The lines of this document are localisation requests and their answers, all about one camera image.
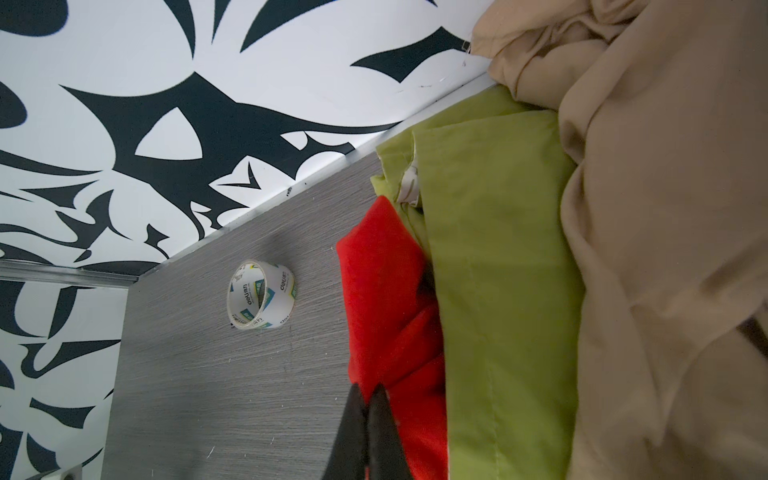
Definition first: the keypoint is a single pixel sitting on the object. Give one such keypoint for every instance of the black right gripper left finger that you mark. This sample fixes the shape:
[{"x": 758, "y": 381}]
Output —
[{"x": 349, "y": 454}]

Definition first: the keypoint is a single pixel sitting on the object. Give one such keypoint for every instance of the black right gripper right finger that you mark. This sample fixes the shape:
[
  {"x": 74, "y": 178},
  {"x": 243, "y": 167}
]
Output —
[{"x": 386, "y": 456}]

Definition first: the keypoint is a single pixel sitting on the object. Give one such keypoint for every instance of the red cloth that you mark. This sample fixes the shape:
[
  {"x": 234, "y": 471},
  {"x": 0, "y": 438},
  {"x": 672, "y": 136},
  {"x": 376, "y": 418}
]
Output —
[{"x": 395, "y": 336}]

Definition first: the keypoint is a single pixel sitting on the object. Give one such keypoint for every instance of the green cloth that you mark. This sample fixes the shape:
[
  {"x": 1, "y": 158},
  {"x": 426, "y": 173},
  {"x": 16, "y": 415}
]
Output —
[{"x": 479, "y": 186}]

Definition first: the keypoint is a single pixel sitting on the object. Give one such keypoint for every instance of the beige cloth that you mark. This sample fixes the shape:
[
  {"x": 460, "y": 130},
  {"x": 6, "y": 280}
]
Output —
[{"x": 662, "y": 105}]

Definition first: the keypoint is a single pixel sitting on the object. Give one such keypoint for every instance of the clear packing tape roll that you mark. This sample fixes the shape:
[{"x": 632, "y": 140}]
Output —
[{"x": 261, "y": 295}]

